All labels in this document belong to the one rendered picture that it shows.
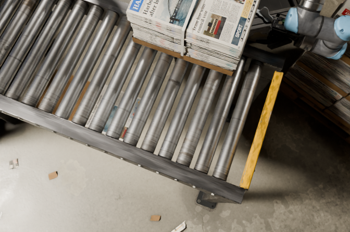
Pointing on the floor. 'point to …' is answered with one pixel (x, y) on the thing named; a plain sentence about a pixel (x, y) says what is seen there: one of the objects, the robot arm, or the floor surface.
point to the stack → (335, 97)
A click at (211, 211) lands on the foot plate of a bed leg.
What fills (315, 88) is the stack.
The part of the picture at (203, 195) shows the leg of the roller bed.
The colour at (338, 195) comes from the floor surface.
